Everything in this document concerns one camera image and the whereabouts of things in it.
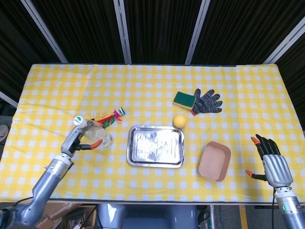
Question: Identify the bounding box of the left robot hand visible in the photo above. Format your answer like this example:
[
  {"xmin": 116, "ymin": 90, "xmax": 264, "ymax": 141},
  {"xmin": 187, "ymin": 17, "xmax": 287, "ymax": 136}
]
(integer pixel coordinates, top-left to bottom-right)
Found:
[{"xmin": 61, "ymin": 125, "xmax": 103, "ymax": 158}]

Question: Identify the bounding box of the grey shoe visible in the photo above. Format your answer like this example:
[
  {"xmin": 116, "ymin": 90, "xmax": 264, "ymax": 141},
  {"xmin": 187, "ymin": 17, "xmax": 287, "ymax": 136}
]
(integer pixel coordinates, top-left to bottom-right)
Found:
[{"xmin": 0, "ymin": 124, "xmax": 10, "ymax": 143}]

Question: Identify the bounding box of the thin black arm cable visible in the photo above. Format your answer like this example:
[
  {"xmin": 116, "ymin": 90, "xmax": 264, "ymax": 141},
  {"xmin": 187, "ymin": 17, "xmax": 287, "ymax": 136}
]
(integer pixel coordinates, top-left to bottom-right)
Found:
[{"xmin": 271, "ymin": 193, "xmax": 276, "ymax": 229}]

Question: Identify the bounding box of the tan paper box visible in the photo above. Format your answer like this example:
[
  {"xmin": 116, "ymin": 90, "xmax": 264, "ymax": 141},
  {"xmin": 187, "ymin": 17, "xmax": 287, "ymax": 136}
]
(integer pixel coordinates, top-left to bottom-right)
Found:
[{"xmin": 198, "ymin": 141, "xmax": 232, "ymax": 183}]

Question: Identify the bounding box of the rectangular metal tray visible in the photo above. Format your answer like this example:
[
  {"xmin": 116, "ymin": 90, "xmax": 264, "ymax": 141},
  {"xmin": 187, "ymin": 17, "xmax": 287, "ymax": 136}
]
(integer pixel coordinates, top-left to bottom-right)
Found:
[{"xmin": 126, "ymin": 125, "xmax": 185, "ymax": 169}]

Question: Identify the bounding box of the white partition post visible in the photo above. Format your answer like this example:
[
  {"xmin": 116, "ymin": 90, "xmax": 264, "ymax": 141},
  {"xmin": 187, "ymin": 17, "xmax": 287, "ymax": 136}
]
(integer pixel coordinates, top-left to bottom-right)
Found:
[
  {"xmin": 184, "ymin": 0, "xmax": 211, "ymax": 65},
  {"xmin": 0, "ymin": 91, "xmax": 19, "ymax": 108},
  {"xmin": 263, "ymin": 15, "xmax": 305, "ymax": 64},
  {"xmin": 113, "ymin": 0, "xmax": 132, "ymax": 64},
  {"xmin": 20, "ymin": 0, "xmax": 69, "ymax": 64}
]

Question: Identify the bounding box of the grey robot torso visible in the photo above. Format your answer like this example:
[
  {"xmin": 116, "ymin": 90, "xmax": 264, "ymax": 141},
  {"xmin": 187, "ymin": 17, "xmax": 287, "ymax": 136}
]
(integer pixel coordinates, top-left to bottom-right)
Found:
[{"xmin": 96, "ymin": 204, "xmax": 198, "ymax": 229}]

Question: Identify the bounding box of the grey knit work glove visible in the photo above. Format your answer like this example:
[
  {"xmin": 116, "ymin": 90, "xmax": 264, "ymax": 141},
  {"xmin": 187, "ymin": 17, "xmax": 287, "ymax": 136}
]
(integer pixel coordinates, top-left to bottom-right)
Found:
[{"xmin": 191, "ymin": 88, "xmax": 224, "ymax": 117}]

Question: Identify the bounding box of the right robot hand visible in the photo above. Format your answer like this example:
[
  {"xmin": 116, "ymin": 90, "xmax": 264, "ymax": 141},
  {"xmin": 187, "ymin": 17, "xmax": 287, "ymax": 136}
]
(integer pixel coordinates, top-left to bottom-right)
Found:
[{"xmin": 245, "ymin": 134, "xmax": 294, "ymax": 188}]

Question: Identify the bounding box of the yellow checkered tablecloth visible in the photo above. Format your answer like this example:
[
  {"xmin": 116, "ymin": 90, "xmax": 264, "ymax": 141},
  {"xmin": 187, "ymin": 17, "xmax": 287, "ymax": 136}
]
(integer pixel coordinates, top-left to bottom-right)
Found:
[{"xmin": 0, "ymin": 63, "xmax": 305, "ymax": 203}]

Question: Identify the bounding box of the transparent plastic water bottle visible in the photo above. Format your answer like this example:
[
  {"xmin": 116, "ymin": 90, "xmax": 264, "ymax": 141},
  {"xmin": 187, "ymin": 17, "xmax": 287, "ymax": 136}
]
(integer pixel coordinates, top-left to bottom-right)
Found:
[{"xmin": 73, "ymin": 116, "xmax": 114, "ymax": 148}]

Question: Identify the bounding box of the black cable with connector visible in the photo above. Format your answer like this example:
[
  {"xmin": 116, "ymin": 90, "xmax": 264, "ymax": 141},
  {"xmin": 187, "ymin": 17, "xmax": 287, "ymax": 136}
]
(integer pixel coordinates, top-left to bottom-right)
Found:
[{"xmin": 13, "ymin": 196, "xmax": 34, "ymax": 208}]

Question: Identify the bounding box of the yellow ball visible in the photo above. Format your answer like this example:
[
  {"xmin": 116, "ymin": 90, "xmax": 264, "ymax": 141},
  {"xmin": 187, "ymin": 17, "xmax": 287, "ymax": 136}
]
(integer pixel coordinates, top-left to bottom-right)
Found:
[{"xmin": 173, "ymin": 114, "xmax": 187, "ymax": 129}]

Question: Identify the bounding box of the colourful feather shuttlecock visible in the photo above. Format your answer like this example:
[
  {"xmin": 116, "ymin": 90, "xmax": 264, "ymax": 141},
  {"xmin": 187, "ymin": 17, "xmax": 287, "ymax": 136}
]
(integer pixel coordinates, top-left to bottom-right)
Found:
[{"xmin": 90, "ymin": 107, "xmax": 126, "ymax": 129}]

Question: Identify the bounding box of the green and yellow sponge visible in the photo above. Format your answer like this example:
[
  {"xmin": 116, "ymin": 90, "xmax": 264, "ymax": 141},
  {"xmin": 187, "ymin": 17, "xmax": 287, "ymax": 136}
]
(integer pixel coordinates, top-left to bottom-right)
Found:
[{"xmin": 173, "ymin": 91, "xmax": 196, "ymax": 110}]

